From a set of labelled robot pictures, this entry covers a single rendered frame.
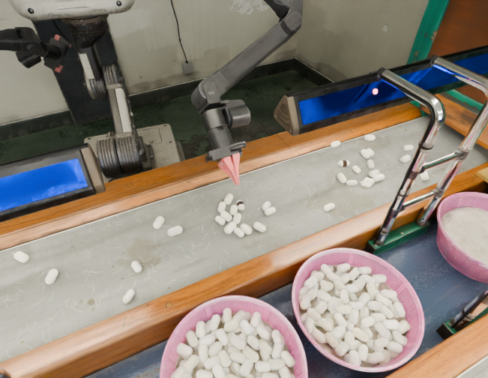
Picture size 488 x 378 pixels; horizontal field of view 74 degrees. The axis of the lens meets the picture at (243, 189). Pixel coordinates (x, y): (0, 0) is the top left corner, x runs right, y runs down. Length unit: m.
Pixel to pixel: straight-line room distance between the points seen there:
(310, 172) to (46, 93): 2.20
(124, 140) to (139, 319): 0.60
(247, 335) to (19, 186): 0.49
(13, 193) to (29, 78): 2.23
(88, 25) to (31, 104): 1.72
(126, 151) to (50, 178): 0.56
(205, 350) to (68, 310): 0.31
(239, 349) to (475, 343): 0.45
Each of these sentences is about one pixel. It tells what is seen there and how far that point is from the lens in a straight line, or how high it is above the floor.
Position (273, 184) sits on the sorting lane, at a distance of 0.97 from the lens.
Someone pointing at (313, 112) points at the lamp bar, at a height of 1.08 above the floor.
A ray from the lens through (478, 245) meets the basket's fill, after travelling 1.02.
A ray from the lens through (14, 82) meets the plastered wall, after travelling 2.79.
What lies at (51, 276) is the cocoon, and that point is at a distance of 0.87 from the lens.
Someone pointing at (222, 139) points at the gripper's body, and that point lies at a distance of 0.83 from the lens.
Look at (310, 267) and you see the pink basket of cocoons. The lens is 0.79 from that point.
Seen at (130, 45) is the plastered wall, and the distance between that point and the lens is 2.76.
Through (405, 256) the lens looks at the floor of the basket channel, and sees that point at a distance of 0.98.
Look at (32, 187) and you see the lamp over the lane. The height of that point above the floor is 1.08.
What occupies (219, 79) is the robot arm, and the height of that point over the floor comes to 1.02.
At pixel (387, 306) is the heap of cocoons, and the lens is 0.82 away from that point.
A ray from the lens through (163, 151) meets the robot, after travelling 1.57.
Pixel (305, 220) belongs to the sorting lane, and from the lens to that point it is 0.89.
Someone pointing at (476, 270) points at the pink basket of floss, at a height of 0.73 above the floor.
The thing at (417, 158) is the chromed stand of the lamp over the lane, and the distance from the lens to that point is 0.73.
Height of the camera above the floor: 1.41
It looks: 44 degrees down
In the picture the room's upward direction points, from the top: straight up
